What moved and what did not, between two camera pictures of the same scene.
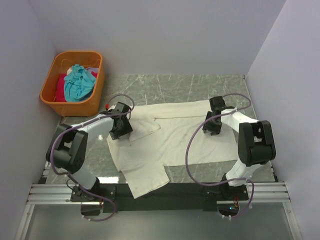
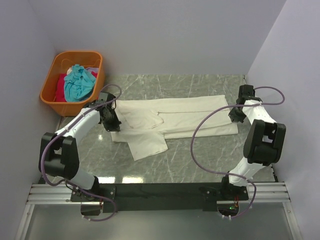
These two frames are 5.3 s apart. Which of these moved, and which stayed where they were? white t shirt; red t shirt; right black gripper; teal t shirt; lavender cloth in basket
Moved: right black gripper; white t shirt
Stayed: lavender cloth in basket; teal t shirt; red t shirt
